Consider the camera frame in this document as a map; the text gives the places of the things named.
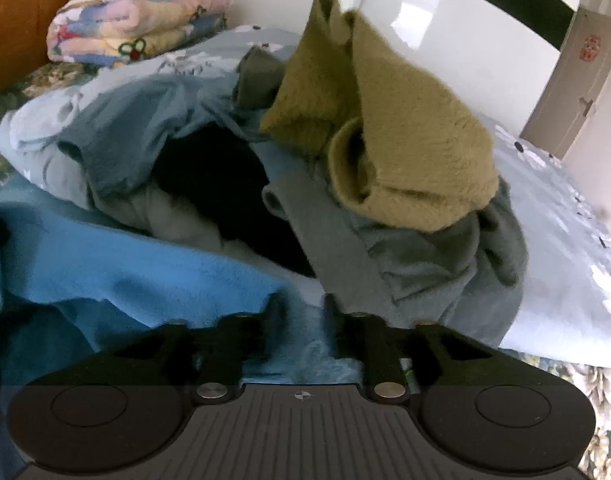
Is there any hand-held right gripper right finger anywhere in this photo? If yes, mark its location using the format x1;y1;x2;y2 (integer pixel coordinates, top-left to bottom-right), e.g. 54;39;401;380
324;293;494;406

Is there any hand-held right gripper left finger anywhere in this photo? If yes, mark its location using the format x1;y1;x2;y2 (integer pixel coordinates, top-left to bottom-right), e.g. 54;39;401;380
110;293;283;407

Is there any blue fleece garment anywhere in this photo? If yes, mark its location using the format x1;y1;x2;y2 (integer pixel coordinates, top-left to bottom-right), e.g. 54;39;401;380
0;175;367;389

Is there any grey-green fleece garment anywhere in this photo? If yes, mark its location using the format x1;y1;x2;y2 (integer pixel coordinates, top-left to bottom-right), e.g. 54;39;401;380
262;175;529;350

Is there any light grey garment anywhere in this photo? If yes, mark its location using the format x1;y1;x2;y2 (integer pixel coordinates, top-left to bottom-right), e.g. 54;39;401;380
129;189;237;257

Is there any black garment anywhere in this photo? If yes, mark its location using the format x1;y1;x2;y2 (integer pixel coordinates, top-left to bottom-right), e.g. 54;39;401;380
152;122;317;279

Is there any olive green fleece garment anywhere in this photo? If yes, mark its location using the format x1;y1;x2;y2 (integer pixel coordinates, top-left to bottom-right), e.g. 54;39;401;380
259;0;501;234

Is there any light blue floral duvet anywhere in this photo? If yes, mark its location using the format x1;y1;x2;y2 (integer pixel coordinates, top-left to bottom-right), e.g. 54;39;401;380
0;25;611;367

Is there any slate blue garment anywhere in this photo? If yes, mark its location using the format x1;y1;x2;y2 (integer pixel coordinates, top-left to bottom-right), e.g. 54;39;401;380
56;72;287;202

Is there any dark green garment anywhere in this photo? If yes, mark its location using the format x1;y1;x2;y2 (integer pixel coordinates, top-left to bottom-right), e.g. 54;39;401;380
232;45;288;112

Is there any dark green floral bedspread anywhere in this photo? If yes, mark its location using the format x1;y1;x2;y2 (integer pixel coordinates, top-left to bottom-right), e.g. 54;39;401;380
0;62;611;480

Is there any white glossy wardrobe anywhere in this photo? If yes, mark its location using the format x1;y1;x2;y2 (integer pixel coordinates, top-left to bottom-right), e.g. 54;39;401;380
168;0;577;137

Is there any beige door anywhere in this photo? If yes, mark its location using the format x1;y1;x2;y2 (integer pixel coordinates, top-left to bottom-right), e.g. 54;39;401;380
519;5;611;162

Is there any folded pastel floral blanket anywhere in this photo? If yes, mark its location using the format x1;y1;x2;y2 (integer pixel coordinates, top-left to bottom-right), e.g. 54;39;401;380
46;0;235;69

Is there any orange wooden headboard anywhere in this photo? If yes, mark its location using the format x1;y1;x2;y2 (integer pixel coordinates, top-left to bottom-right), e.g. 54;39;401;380
0;0;172;95

